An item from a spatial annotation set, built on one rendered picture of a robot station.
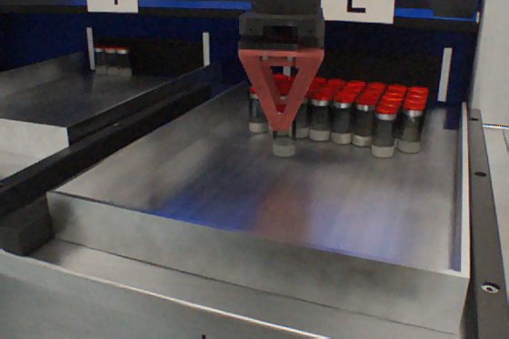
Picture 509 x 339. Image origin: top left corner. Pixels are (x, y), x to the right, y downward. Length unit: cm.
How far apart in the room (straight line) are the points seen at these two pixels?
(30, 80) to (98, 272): 52
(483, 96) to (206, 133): 31
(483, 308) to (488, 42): 38
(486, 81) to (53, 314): 89
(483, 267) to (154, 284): 19
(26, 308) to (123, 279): 86
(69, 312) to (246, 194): 72
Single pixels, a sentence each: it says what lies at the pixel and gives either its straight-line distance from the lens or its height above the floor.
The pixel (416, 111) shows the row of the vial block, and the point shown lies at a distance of 49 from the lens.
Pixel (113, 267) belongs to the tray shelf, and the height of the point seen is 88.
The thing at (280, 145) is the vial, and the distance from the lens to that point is 47.
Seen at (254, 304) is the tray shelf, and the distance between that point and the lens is 29.
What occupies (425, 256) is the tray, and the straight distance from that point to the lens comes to 34.
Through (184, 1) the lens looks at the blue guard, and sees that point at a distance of 68.
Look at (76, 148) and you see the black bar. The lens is 47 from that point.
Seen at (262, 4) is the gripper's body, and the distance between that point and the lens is 42.
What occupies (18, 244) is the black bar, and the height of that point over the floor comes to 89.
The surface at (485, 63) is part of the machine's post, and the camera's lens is 61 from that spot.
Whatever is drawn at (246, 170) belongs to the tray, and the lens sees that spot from 44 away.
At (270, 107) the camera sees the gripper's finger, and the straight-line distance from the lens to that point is 43.
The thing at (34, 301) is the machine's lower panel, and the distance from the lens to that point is 113.
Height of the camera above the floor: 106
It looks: 21 degrees down
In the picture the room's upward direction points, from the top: straight up
